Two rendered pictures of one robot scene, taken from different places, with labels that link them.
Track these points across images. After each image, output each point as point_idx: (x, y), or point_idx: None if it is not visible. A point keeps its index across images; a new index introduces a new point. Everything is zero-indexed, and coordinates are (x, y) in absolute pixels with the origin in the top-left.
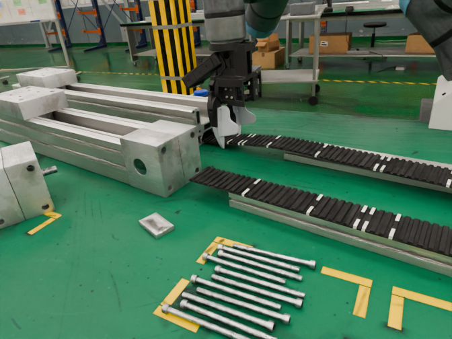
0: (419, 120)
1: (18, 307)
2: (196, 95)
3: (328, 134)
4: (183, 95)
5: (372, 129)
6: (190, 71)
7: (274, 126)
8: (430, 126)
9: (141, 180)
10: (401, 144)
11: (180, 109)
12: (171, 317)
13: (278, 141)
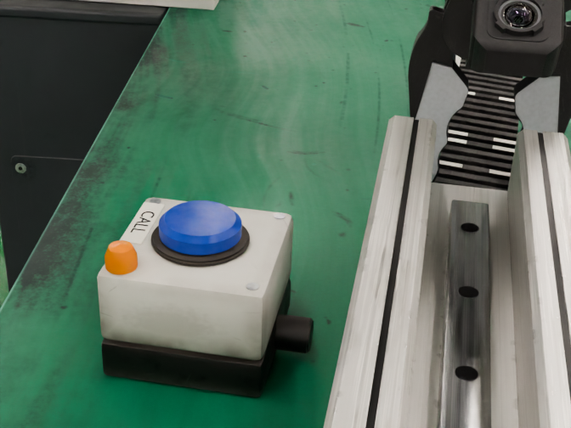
0: (155, 15)
1: None
2: (240, 236)
3: (296, 87)
4: (381, 200)
5: (240, 48)
6: (541, 5)
7: (271, 156)
8: (214, 5)
9: None
10: (321, 30)
11: (568, 160)
12: None
13: (491, 89)
